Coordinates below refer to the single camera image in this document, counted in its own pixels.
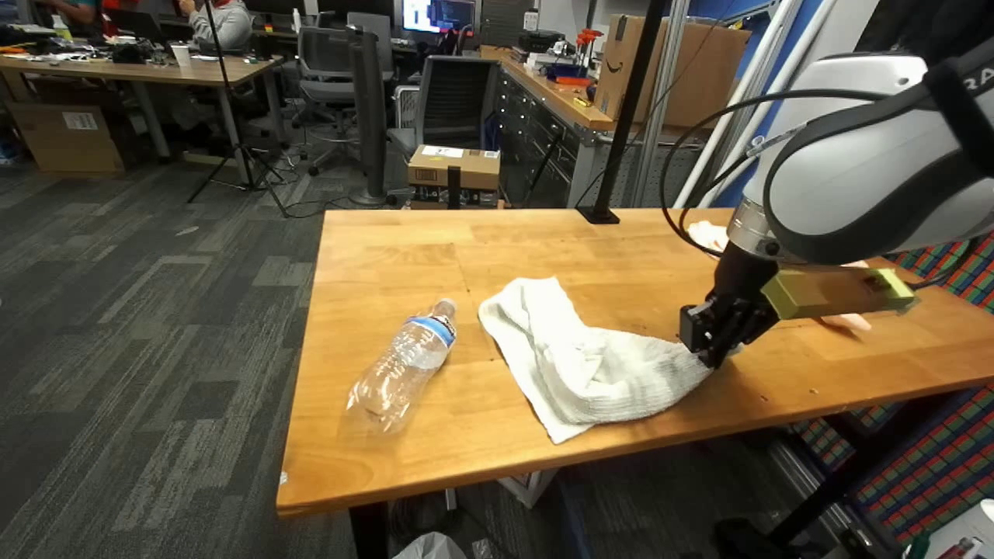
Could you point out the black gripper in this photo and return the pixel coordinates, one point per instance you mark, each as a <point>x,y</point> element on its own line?
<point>736,310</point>

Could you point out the white towel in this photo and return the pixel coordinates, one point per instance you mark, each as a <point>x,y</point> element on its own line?
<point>579,376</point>

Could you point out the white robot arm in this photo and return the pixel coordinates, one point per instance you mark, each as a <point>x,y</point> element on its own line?
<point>881,154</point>

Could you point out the pink crumpled cloth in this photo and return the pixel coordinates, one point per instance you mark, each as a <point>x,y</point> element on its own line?
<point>717,236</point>

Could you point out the black vertical pole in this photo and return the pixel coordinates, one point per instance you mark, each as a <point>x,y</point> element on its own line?
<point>602,206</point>

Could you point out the black cabinet with drawers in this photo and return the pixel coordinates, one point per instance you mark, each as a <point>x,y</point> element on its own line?
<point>554,150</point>

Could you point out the small wooden stool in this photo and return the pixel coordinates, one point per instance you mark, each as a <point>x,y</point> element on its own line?
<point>458,174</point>

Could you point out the clear plastic water bottle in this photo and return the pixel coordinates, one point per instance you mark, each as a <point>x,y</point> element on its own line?
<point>394,386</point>

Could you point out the black office chair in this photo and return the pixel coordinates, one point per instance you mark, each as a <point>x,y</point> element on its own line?
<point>458,99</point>

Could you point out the computer monitor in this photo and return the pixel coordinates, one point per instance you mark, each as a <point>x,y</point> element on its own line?
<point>440,12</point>

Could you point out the seated person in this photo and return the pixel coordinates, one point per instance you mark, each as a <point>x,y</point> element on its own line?
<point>219,26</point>

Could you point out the background wooden desk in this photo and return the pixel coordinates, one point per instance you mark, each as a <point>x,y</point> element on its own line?
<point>215,73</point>

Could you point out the cardboard box under desk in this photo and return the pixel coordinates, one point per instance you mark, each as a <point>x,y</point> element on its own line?
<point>71,138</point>

